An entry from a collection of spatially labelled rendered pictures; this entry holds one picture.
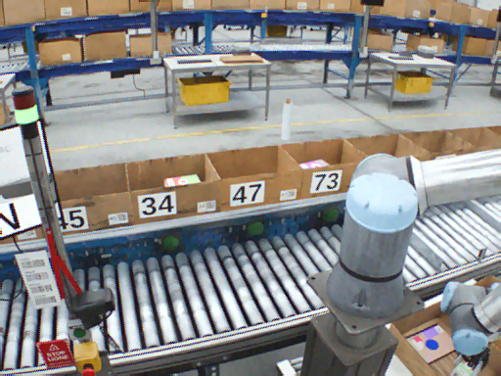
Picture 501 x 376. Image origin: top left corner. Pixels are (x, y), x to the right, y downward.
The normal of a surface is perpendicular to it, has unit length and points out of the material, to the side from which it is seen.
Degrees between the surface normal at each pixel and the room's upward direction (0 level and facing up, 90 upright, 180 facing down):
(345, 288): 69
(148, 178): 89
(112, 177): 90
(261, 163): 90
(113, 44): 90
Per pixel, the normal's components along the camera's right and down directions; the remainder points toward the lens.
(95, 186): 0.33, 0.47
